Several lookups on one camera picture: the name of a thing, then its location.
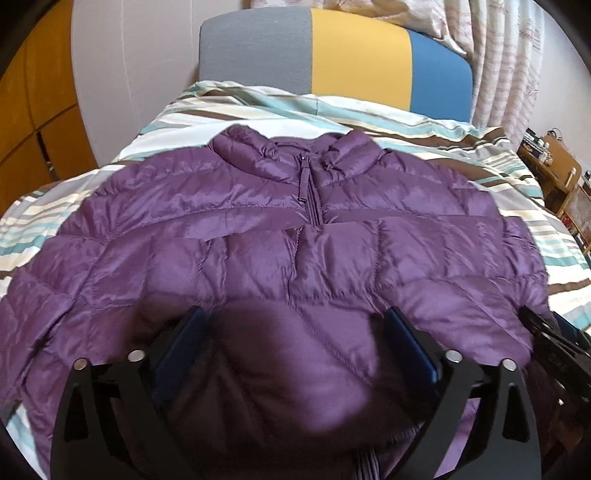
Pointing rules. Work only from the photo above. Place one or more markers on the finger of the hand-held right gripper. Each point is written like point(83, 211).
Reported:
point(542, 334)
point(572, 332)

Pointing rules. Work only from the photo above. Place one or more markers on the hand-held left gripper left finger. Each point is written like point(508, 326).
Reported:
point(184, 344)

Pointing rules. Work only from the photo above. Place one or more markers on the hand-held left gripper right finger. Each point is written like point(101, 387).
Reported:
point(411, 344)

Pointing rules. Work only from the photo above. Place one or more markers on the purple puffer jacket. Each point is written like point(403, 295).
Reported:
point(323, 230)

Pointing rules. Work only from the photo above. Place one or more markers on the wooden shelf unit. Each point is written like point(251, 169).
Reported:
point(561, 170)

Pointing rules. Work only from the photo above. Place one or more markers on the dark patterned box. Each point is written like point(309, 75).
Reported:
point(534, 146)

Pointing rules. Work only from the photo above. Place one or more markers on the striped duvet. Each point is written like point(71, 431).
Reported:
point(369, 115)

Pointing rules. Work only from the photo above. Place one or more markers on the orange wooden wardrobe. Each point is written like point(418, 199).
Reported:
point(41, 115)

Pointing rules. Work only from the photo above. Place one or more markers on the pink striped curtain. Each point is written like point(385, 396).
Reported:
point(503, 60)

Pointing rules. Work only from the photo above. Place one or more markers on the grey yellow blue headboard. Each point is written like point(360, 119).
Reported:
point(351, 55)

